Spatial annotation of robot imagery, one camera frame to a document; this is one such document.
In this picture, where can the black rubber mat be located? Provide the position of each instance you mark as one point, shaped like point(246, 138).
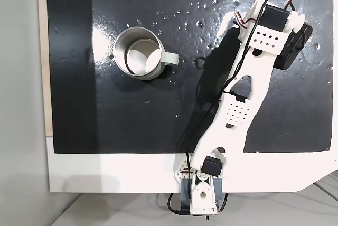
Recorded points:
point(132, 120)

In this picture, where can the light wooden board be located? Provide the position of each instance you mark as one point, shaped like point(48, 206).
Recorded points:
point(43, 51)

